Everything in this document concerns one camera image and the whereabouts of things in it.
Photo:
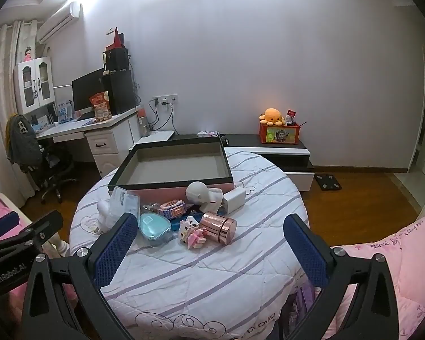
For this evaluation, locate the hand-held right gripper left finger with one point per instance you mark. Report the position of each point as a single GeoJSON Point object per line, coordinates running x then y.
{"type": "Point", "coordinates": [115, 249]}

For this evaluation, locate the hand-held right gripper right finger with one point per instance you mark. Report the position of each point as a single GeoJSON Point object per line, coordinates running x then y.
{"type": "Point", "coordinates": [306, 251]}

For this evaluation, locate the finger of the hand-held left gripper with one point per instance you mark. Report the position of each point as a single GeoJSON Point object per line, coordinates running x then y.
{"type": "Point", "coordinates": [0, 226]}
{"type": "Point", "coordinates": [44, 224]}

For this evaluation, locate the white toy figure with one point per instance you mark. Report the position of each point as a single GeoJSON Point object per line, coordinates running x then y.
{"type": "Point", "coordinates": [104, 216]}

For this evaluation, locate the teal plastic case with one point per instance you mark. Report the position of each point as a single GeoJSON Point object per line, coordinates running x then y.
{"type": "Point", "coordinates": [154, 227]}

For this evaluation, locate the clear plastic box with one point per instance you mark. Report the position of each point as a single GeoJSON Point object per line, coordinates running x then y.
{"type": "Point", "coordinates": [124, 202]}

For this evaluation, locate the pink brick figure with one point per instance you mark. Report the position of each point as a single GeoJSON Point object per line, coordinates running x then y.
{"type": "Point", "coordinates": [193, 236]}

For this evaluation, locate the rose gold jar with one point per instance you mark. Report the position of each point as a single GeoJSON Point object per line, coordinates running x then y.
{"type": "Point", "coordinates": [217, 228]}

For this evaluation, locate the white round objects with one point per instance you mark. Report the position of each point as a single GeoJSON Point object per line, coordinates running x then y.
{"type": "Point", "coordinates": [202, 195]}

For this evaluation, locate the pink box with black rim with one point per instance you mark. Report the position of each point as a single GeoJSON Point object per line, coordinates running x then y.
{"type": "Point", "coordinates": [177, 164]}

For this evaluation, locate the black office chair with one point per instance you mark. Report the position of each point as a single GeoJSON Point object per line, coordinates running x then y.
{"type": "Point", "coordinates": [56, 173]}

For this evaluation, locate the bunch of keys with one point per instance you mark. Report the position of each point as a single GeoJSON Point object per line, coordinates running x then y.
{"type": "Point", "coordinates": [149, 206]}

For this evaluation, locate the pink purple brick model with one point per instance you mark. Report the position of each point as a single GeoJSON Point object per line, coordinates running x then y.
{"type": "Point", "coordinates": [171, 209]}

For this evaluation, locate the black bathroom scale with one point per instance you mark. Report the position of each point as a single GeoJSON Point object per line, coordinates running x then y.
{"type": "Point", "coordinates": [327, 181]}

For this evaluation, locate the white charger block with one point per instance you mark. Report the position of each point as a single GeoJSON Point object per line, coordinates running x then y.
{"type": "Point", "coordinates": [233, 200]}

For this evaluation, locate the grey jacket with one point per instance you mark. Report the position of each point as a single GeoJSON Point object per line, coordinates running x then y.
{"type": "Point", "coordinates": [21, 138]}

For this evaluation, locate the white desk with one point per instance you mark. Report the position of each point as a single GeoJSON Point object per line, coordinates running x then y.
{"type": "Point", "coordinates": [106, 145]}

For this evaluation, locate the pink blanket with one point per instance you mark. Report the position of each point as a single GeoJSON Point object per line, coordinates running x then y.
{"type": "Point", "coordinates": [411, 272]}

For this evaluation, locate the blue and white box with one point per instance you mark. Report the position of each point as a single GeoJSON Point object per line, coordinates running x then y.
{"type": "Point", "coordinates": [64, 111]}

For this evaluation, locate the orange storage box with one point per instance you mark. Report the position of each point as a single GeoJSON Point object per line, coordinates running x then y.
{"type": "Point", "coordinates": [279, 134]}

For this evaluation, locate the white side table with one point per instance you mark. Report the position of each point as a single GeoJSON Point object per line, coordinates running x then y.
{"type": "Point", "coordinates": [162, 135]}

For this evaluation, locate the bottle with orange cap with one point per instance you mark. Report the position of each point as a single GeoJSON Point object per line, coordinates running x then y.
{"type": "Point", "coordinates": [144, 124]}

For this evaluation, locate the orange snack bag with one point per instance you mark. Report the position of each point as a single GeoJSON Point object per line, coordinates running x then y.
{"type": "Point", "coordinates": [102, 108]}

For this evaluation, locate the red card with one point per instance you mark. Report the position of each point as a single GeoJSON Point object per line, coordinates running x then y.
{"type": "Point", "coordinates": [291, 115]}

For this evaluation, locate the black monitor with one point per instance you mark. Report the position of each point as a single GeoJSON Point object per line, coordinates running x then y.
{"type": "Point", "coordinates": [86, 92]}

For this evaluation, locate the white glass-door cabinet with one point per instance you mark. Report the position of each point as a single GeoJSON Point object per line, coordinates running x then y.
{"type": "Point", "coordinates": [35, 85]}

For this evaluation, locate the orange octopus plush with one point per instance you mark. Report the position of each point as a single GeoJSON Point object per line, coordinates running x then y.
{"type": "Point", "coordinates": [272, 116]}

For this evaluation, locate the white curtain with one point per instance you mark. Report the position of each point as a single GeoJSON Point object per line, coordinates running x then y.
{"type": "Point", "coordinates": [0, 78]}

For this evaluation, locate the patterned cloth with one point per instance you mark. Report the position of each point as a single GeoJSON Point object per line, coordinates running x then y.
{"type": "Point", "coordinates": [209, 134]}

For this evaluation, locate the black computer tower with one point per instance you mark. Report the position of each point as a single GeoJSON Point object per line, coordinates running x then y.
{"type": "Point", "coordinates": [120, 92]}

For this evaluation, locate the pink doll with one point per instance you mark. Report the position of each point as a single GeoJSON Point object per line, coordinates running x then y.
{"type": "Point", "coordinates": [27, 55]}

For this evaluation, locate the black speaker box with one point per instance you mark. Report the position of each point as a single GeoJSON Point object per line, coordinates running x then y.
{"type": "Point", "coordinates": [117, 60]}

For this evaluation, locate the red paper bag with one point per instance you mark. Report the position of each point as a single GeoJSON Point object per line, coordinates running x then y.
{"type": "Point", "coordinates": [117, 40]}

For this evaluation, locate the white air conditioner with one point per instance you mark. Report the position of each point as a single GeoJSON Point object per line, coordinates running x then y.
{"type": "Point", "coordinates": [58, 23]}

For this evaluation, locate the white wall power outlet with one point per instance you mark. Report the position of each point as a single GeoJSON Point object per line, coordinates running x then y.
{"type": "Point", "coordinates": [164, 99]}

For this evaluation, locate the white door frame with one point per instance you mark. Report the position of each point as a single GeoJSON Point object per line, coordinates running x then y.
{"type": "Point", "coordinates": [423, 113]}

